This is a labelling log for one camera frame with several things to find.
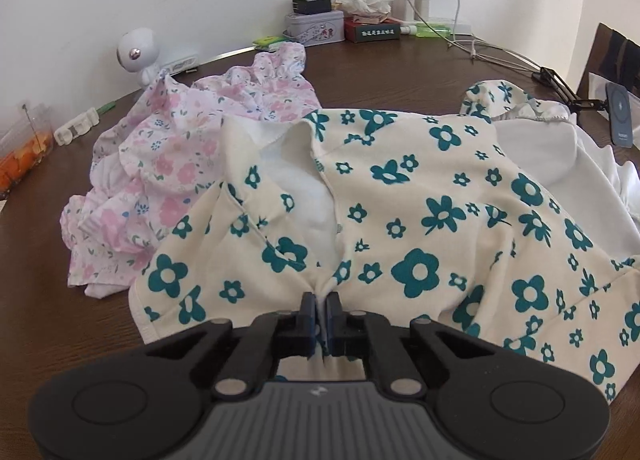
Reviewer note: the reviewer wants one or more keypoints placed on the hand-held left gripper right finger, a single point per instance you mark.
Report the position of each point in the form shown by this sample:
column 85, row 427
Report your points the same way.
column 328, row 325

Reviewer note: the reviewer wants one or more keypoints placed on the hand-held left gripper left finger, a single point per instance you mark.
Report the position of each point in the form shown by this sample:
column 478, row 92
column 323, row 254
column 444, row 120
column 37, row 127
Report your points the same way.
column 312, row 325

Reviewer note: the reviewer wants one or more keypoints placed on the cream teal-flower garment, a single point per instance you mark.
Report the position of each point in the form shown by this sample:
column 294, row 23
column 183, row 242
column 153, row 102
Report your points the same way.
column 425, row 200

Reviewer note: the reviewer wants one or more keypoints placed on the pink floral garment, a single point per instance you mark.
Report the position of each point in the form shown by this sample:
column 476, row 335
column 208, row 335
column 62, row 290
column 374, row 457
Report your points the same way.
column 165, row 159

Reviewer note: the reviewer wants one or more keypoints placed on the green tissue packet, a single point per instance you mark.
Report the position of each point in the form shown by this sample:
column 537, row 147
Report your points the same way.
column 272, row 40

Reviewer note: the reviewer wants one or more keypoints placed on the white small gadget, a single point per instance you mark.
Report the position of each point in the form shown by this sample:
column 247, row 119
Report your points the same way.
column 179, row 64

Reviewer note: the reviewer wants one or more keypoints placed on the printed metal tin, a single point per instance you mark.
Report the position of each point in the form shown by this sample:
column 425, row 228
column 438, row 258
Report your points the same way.
column 315, row 29

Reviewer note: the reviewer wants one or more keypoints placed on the green small stick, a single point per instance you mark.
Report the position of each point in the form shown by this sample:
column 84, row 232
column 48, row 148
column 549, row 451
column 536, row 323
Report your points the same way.
column 106, row 107

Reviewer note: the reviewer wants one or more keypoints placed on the white plastic clip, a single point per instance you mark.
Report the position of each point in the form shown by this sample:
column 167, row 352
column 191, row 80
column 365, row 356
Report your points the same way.
column 75, row 128

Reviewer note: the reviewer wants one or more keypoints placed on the black power adapter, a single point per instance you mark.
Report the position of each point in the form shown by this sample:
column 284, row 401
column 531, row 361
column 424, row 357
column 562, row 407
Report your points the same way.
column 312, row 4

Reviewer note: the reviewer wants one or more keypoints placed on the white charger plug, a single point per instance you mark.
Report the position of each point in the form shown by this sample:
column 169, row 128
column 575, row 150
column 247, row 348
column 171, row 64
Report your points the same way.
column 402, row 8
column 421, row 7

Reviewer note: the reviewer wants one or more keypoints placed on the white round robot figurine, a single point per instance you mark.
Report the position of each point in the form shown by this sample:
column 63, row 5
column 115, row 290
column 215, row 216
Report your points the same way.
column 135, row 52

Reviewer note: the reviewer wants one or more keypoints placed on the white power strip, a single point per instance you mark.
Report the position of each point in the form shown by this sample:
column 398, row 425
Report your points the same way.
column 462, row 25

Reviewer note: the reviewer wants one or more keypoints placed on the clear container with orange food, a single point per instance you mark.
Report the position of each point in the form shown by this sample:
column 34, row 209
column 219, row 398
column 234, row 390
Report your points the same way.
column 22, row 154

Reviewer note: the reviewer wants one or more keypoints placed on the dark wooden chair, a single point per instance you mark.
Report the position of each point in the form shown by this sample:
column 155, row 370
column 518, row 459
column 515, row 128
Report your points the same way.
column 612, row 49

